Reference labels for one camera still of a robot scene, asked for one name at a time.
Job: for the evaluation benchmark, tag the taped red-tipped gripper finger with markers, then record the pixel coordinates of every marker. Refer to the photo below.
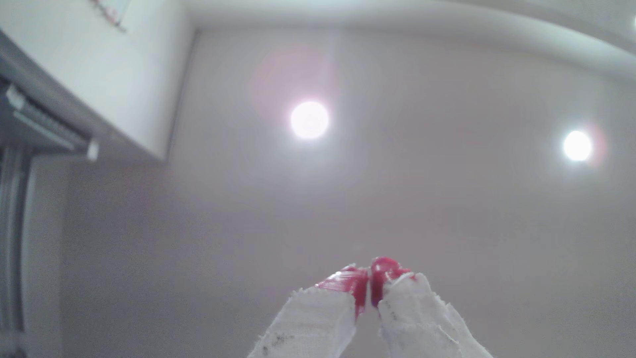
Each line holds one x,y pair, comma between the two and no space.
313,323
417,318

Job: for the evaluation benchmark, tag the round ceiling light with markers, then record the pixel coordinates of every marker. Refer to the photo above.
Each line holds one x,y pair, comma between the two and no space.
309,120
577,145

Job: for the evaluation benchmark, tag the paper sticker with red marks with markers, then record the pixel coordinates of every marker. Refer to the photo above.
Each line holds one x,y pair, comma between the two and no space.
112,11

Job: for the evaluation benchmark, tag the grey window frame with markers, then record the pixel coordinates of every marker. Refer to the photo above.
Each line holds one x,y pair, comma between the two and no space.
12,238

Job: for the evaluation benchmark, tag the white wall air conditioner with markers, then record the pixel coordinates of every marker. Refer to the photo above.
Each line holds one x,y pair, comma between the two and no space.
99,74

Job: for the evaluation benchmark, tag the grey blind rail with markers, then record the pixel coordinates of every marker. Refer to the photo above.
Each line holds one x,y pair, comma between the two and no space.
44,124

